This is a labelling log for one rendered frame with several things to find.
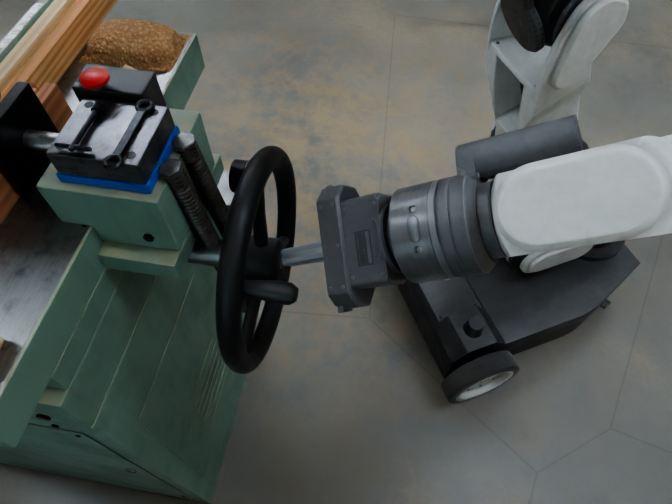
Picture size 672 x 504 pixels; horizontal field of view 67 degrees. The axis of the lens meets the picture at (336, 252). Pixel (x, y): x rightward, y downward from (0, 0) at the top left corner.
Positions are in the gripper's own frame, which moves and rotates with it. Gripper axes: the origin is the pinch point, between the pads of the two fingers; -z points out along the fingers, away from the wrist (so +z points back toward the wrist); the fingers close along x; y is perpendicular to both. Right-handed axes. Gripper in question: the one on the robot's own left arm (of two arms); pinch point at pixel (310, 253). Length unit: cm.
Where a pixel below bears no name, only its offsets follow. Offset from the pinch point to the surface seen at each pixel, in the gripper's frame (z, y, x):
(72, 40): -35, 1, 36
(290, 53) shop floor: -85, -135, 102
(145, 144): -11.1, 10.1, 12.6
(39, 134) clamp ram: -25.8, 12.0, 17.3
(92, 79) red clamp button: -16.1, 11.8, 20.4
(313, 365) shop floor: -53, -76, -23
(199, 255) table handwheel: -18.6, -2.9, 2.6
